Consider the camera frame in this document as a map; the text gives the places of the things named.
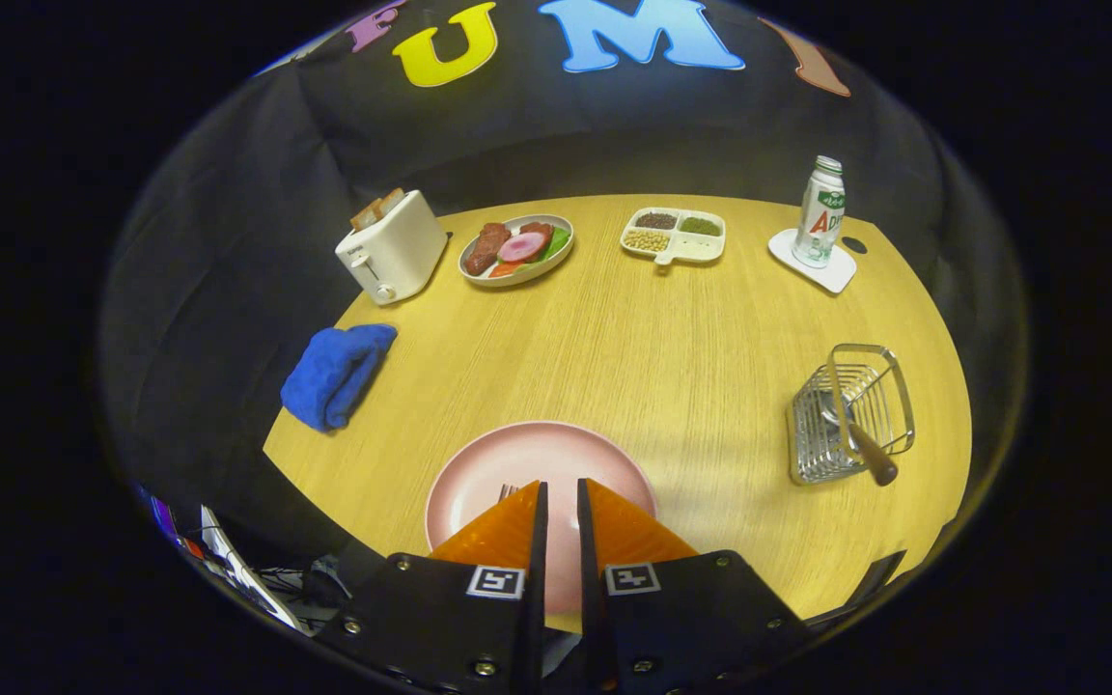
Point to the oval grey food plate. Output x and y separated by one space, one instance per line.
527 273

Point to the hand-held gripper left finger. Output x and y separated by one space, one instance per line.
535 598

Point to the white bottle green label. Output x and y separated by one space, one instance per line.
819 217

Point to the toast slices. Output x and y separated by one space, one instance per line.
375 209

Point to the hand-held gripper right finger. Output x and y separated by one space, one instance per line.
593 608

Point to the pink ham slice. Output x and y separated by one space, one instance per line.
522 247

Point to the white divided bean dish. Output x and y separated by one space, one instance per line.
701 249

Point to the green lettuce leaf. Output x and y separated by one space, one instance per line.
557 241

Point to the blue folded towel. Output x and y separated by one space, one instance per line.
334 376

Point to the brown meat piece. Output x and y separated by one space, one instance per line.
486 247

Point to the black backdrop cloth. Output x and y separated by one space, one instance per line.
228 222

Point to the white toaster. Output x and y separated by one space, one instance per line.
397 251

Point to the white flat panel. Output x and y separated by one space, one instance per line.
252 579

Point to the pink round plate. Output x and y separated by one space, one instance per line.
517 454

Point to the white square coaster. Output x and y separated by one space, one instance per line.
831 277

